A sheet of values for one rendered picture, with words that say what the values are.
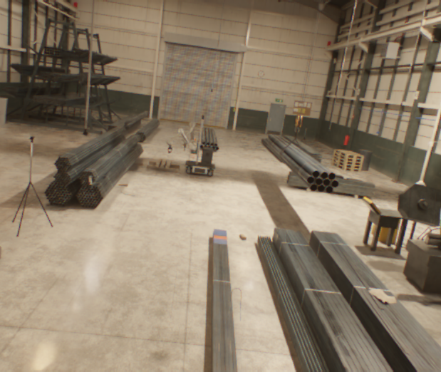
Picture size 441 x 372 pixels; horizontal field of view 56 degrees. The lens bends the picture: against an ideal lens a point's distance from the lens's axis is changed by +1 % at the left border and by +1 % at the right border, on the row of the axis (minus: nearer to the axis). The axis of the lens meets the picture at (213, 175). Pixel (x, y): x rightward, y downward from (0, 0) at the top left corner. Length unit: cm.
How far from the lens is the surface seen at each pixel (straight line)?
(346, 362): 457
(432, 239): 798
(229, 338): 486
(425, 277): 779
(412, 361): 477
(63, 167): 862
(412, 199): 767
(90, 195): 878
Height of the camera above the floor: 282
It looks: 12 degrees down
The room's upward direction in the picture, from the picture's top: 8 degrees clockwise
